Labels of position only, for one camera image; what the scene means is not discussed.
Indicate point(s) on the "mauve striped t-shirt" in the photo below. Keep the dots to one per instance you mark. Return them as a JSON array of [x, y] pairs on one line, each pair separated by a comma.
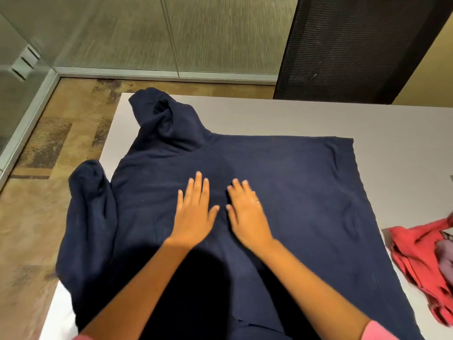
[[446, 258]]

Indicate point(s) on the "black mesh office chair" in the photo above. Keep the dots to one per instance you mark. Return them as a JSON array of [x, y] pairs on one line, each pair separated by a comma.
[[354, 45]]

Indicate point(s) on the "navy blue hoodie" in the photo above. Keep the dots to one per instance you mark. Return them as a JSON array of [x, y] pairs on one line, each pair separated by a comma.
[[301, 215]]

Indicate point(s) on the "person's right hand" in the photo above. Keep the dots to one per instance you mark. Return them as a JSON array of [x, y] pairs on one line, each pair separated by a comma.
[[247, 215]]

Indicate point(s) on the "person's right forearm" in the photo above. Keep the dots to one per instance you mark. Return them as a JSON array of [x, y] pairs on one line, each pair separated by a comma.
[[318, 293]]

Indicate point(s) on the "person's pink sleeve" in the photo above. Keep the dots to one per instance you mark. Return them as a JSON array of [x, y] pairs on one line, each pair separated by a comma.
[[81, 337], [378, 332]]

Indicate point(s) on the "red garment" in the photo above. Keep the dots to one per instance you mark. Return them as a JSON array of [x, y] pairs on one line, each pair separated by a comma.
[[417, 262]]

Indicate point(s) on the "person's right pink sleeve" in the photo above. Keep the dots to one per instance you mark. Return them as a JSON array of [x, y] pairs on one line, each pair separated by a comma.
[[378, 332]]

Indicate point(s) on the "person's left hand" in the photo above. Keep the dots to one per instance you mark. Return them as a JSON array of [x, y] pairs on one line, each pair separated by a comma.
[[193, 215]]

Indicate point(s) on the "person's left pink sleeve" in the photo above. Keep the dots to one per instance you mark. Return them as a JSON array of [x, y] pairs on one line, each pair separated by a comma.
[[81, 337]]

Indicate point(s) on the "metal glass door bracket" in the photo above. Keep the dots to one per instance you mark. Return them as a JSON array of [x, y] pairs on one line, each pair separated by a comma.
[[24, 65]]

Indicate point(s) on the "person's left forearm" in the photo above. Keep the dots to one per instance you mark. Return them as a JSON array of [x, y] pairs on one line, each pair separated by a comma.
[[138, 293]]

